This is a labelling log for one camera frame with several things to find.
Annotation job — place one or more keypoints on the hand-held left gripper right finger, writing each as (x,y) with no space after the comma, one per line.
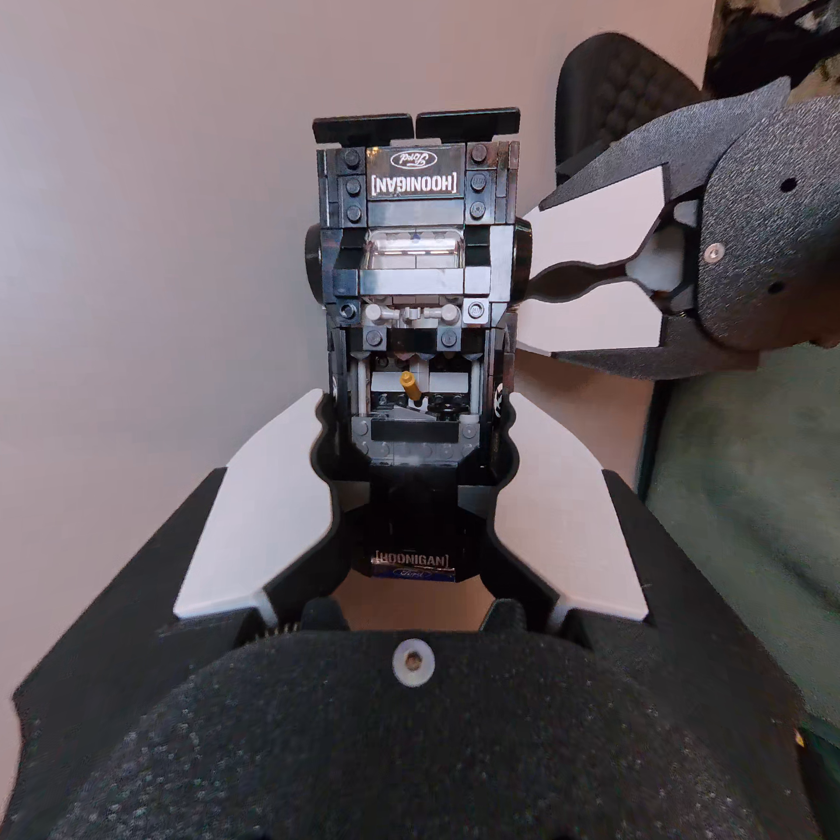
(571,525)

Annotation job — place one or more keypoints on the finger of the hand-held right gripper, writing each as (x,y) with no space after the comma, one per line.
(597,217)
(591,322)

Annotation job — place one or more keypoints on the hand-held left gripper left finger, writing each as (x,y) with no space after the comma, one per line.
(256,525)

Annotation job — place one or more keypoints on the black lego car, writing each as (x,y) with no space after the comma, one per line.
(414,263)

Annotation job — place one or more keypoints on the person's right forearm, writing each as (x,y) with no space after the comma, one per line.
(775,40)

